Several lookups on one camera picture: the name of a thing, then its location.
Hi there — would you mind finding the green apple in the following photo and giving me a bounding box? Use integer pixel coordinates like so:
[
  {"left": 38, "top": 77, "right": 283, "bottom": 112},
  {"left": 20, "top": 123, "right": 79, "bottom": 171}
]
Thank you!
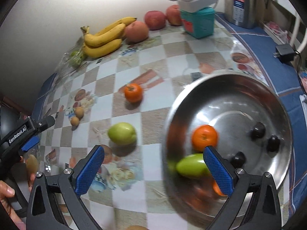
[{"left": 176, "top": 153, "right": 211, "bottom": 179}]

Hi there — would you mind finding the large orange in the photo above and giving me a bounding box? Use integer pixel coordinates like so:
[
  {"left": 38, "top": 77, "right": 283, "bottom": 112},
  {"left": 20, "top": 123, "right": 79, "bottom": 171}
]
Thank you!
[{"left": 191, "top": 125, "right": 219, "bottom": 152}]

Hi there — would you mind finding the green mango-shaped fruit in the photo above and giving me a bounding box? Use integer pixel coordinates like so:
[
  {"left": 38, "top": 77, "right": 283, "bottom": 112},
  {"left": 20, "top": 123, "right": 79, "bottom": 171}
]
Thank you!
[{"left": 108, "top": 122, "right": 137, "bottom": 145}]

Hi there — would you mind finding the dark cherry with stem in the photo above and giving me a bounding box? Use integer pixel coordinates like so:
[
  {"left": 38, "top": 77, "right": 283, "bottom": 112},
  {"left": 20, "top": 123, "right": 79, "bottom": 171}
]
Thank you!
[{"left": 250, "top": 122, "right": 266, "bottom": 140}]

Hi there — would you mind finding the small orange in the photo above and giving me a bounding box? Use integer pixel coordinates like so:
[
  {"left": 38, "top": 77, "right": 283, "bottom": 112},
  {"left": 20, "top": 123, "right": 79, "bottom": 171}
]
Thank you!
[{"left": 124, "top": 83, "right": 143, "bottom": 103}]

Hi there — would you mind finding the person's left hand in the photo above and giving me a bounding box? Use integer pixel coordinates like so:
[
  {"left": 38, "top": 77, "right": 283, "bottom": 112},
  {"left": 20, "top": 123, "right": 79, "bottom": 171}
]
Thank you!
[{"left": 1, "top": 181, "right": 26, "bottom": 230}]

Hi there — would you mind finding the steel bowl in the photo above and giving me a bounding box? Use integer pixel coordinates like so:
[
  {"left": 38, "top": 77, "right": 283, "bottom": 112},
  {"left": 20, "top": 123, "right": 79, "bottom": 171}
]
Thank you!
[{"left": 162, "top": 70, "right": 293, "bottom": 221}]

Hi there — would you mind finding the clear bag of green fruit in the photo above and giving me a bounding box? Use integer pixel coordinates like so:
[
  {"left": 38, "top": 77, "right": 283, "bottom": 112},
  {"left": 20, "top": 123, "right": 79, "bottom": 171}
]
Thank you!
[{"left": 60, "top": 45, "right": 87, "bottom": 69}]

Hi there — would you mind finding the black power adapter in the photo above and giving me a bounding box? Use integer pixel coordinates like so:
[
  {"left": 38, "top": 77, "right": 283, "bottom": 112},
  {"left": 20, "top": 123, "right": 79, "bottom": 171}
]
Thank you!
[{"left": 274, "top": 44, "right": 295, "bottom": 63}]

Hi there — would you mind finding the yellow banana bunch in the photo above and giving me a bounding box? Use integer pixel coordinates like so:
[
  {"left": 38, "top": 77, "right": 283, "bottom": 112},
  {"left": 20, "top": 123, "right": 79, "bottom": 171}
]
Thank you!
[{"left": 80, "top": 17, "right": 137, "bottom": 58}]

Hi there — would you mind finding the teal plastic box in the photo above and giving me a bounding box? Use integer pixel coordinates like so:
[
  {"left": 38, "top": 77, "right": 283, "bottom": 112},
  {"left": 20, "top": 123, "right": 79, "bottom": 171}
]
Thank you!
[{"left": 180, "top": 7, "right": 215, "bottom": 39}]

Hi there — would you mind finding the red apple left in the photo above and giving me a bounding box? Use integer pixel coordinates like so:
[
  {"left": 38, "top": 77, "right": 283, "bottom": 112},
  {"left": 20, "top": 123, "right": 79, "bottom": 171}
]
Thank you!
[{"left": 125, "top": 21, "right": 149, "bottom": 44}]

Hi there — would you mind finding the red apple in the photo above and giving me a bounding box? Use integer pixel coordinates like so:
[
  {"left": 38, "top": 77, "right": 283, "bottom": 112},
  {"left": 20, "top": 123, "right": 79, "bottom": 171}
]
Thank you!
[
  {"left": 125, "top": 21, "right": 149, "bottom": 44},
  {"left": 166, "top": 5, "right": 182, "bottom": 26},
  {"left": 144, "top": 10, "right": 166, "bottom": 31}
]

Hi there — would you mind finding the pink plastic bag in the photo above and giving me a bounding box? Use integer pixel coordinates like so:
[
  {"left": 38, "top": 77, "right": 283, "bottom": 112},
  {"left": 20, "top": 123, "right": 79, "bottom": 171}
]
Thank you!
[{"left": 266, "top": 21, "right": 288, "bottom": 39}]

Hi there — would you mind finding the red apple right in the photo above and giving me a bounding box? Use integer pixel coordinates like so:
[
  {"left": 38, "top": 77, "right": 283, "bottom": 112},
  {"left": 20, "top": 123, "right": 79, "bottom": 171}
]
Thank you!
[{"left": 166, "top": 5, "right": 182, "bottom": 26}]

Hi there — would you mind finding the red apple middle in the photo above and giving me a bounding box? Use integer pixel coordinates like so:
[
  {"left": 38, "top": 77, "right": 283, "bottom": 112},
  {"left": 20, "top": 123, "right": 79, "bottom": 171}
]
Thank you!
[{"left": 144, "top": 10, "right": 166, "bottom": 31}]

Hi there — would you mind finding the steel thermos kettle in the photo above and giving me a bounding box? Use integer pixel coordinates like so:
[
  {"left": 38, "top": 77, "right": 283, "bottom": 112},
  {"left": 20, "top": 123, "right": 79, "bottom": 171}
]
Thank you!
[{"left": 224, "top": 0, "right": 257, "bottom": 29}]

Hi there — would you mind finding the white chair frame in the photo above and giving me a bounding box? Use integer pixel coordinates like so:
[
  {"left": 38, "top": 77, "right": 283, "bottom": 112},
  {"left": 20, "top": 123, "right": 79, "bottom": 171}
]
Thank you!
[{"left": 263, "top": 0, "right": 307, "bottom": 51}]

